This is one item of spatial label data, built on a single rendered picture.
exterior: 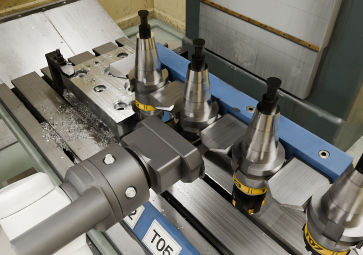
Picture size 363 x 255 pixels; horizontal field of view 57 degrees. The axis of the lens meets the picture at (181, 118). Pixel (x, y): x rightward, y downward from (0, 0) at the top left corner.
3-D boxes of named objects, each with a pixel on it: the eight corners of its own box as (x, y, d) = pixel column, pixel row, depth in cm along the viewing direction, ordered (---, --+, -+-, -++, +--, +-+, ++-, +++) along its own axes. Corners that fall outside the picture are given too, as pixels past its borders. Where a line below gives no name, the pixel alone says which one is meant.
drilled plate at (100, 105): (119, 137, 82) (116, 122, 79) (64, 85, 99) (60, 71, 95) (187, 99, 94) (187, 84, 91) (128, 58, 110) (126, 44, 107)
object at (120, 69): (121, 83, 54) (120, 79, 53) (103, 69, 57) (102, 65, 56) (154, 67, 57) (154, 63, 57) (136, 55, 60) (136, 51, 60)
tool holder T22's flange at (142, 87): (176, 86, 55) (175, 73, 53) (148, 103, 51) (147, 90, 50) (149, 71, 58) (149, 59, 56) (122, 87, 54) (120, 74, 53)
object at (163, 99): (164, 116, 48) (164, 113, 47) (142, 99, 51) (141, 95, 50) (199, 96, 51) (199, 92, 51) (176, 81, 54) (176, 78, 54)
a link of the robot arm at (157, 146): (207, 142, 41) (127, 197, 35) (203, 190, 47) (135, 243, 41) (145, 95, 48) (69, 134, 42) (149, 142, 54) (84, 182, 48)
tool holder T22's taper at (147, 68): (168, 73, 53) (166, 34, 48) (147, 85, 50) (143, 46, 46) (149, 63, 55) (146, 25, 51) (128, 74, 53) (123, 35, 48)
